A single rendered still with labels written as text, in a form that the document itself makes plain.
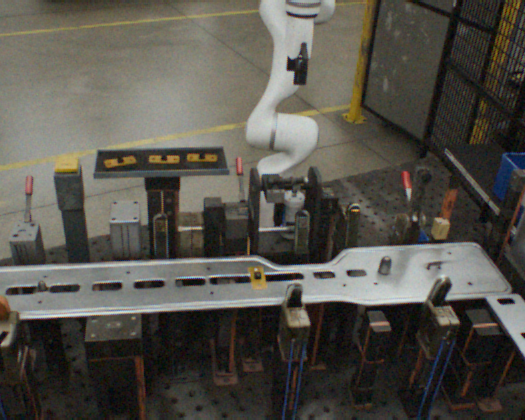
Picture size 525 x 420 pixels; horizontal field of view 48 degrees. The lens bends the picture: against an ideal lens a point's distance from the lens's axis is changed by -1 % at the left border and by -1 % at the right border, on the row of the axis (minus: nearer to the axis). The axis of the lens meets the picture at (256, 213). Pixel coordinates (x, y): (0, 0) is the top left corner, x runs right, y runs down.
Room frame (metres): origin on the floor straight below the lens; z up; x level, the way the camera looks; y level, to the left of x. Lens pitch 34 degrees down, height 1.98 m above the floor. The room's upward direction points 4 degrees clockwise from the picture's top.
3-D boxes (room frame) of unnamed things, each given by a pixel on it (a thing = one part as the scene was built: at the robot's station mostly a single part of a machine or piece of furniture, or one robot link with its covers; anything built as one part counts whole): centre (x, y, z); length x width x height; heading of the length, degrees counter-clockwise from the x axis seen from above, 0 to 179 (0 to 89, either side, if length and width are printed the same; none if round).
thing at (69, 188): (1.40, 0.53, 0.92); 0.08 x 0.08 x 0.44; 11
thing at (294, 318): (1.00, -0.11, 0.87); 0.12 x 0.09 x 0.35; 11
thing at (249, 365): (1.18, -0.01, 0.84); 0.13 x 0.05 x 0.29; 11
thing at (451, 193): (1.42, -0.54, 0.95); 0.03 x 0.01 x 0.50; 101
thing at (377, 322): (1.04, -0.32, 0.84); 0.11 x 0.08 x 0.29; 11
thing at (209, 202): (1.35, 0.12, 0.90); 0.05 x 0.05 x 0.40; 11
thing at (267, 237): (1.38, -0.07, 0.94); 0.18 x 0.13 x 0.49; 101
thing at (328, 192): (1.41, -0.20, 0.91); 0.07 x 0.05 x 0.42; 11
